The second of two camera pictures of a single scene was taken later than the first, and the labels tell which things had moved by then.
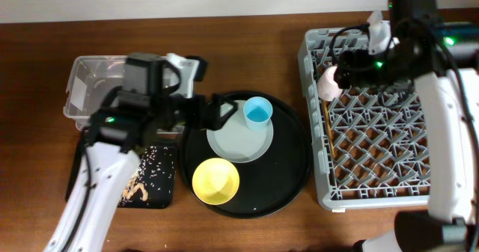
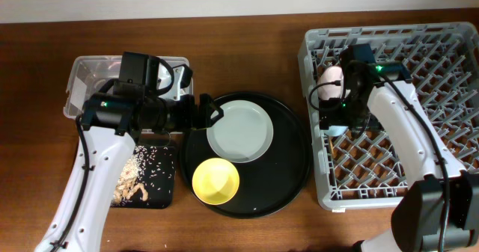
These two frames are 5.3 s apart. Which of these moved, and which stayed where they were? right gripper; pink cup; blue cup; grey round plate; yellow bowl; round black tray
Moved: right gripper; blue cup
Stayed: yellow bowl; round black tray; pink cup; grey round plate
